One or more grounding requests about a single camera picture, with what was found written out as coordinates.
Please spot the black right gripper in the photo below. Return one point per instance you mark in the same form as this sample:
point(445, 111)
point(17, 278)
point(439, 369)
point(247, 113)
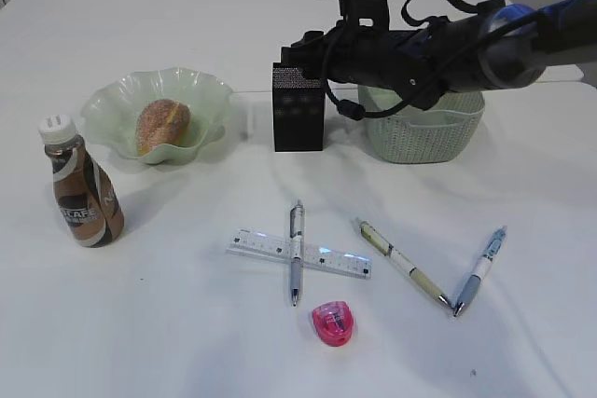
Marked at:
point(400, 61)

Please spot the sugared bread bun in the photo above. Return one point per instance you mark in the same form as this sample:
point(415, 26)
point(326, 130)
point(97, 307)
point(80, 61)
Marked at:
point(163, 121)

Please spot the pink pencil sharpener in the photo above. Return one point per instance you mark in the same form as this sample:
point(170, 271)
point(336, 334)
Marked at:
point(333, 322)

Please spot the brown coffee bottle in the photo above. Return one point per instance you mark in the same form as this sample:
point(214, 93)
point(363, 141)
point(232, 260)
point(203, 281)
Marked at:
point(83, 191)

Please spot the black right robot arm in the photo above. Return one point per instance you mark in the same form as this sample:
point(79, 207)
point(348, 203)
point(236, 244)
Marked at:
point(499, 46)

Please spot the green woven plastic basket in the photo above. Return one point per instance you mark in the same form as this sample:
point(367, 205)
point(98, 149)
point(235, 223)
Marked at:
point(439, 134)

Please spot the black mesh pen holder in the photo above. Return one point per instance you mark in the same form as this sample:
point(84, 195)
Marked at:
point(298, 110)

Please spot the cream barrel pen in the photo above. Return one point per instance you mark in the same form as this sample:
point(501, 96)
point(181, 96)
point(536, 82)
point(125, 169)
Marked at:
point(400, 261)

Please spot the grey grip silver pen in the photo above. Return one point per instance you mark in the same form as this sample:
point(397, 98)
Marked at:
point(297, 215)

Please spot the white blue pen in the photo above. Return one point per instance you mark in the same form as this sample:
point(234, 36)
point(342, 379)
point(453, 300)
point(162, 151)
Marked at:
point(479, 272)

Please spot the green wavy glass plate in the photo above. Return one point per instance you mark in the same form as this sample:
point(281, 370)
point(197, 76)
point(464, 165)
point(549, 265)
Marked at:
point(112, 112)

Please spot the clear plastic ruler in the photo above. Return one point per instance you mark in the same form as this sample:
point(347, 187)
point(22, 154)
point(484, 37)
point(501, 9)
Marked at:
point(312, 256)

